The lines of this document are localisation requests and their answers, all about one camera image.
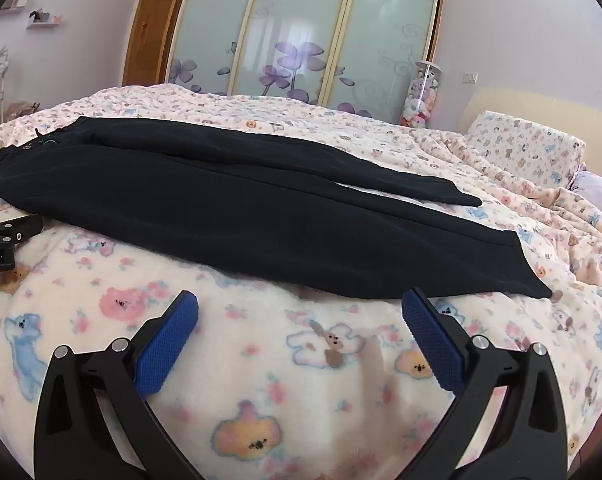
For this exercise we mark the sliding glass wardrobe doors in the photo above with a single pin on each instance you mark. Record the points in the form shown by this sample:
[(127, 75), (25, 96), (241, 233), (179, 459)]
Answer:
[(291, 20)]

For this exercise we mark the clear cylinder of plush toys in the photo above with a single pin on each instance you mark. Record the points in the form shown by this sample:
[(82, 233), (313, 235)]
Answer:
[(421, 95)]

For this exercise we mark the cream bed headboard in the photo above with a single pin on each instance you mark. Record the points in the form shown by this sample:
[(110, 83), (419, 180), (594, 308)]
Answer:
[(531, 107)]

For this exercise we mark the printed animal blanket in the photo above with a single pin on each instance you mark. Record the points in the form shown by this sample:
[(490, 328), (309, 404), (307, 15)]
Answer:
[(281, 385)]

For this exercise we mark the pink pillow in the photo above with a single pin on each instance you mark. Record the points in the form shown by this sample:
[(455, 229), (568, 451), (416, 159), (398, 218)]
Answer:
[(598, 187)]

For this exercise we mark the black pants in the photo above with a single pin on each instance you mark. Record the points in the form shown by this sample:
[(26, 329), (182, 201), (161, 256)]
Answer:
[(231, 200)]

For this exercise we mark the white wall socket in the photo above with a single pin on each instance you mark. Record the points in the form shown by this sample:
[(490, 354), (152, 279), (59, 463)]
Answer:
[(470, 78)]

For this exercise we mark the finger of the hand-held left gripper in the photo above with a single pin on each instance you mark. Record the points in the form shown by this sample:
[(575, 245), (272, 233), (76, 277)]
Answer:
[(16, 230)]

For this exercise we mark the wooden door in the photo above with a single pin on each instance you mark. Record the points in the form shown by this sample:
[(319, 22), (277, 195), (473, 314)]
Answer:
[(148, 35)]

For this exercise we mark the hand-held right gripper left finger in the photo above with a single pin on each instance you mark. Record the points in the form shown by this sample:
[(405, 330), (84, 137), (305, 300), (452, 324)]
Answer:
[(168, 345)]

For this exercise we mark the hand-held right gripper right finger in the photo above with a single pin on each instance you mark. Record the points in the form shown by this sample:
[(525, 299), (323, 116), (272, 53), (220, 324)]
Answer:
[(431, 340)]

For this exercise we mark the printed animal pillow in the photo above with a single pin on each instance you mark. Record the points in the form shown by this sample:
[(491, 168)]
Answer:
[(521, 145)]

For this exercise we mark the brown plush toy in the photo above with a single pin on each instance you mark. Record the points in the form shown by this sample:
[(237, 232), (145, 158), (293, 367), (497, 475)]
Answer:
[(23, 110)]

